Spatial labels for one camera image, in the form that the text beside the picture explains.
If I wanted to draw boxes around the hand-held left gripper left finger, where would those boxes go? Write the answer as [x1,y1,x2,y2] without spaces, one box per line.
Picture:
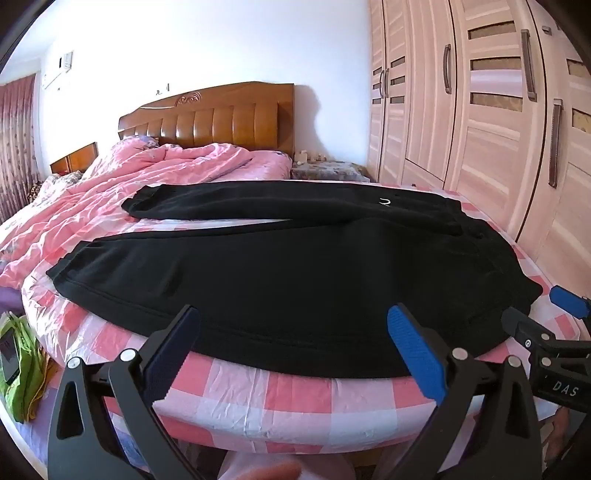
[46,304,205,480]

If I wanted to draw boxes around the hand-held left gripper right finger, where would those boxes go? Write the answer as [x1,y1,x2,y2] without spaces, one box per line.
[382,303,542,480]

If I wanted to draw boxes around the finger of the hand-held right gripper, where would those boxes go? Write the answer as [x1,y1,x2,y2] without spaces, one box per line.
[501,306,557,354]
[549,285,591,320]

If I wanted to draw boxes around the black pants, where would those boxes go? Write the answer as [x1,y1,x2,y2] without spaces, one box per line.
[46,180,544,380]

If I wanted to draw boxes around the pink checked bed sheet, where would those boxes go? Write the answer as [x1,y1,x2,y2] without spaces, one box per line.
[21,178,591,462]

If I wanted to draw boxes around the pink quilt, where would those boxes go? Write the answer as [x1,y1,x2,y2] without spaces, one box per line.
[0,137,293,291]

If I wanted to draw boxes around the green cloth bag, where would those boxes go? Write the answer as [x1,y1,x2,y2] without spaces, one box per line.
[0,311,51,424]

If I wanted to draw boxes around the purple cloth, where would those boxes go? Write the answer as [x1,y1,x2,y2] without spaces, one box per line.
[0,284,28,317]

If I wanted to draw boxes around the dark tablet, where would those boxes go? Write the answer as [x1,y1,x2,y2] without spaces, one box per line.
[0,329,23,385]

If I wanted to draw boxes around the cloth-covered nightstand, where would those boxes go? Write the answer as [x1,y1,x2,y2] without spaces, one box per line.
[290,159,376,184]

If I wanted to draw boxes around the wooden nightstand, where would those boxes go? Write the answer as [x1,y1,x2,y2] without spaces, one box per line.
[50,141,99,175]

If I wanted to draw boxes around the light wooden wardrobe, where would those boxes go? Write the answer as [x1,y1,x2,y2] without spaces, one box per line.
[367,0,591,296]

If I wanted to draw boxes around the wooden bed headboard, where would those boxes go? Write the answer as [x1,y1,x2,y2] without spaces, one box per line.
[117,82,295,158]

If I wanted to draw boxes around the patterned pink curtain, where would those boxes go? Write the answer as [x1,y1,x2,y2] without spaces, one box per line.
[0,74,40,224]

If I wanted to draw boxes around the white air conditioner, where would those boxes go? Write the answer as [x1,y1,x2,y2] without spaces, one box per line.
[41,52,75,90]

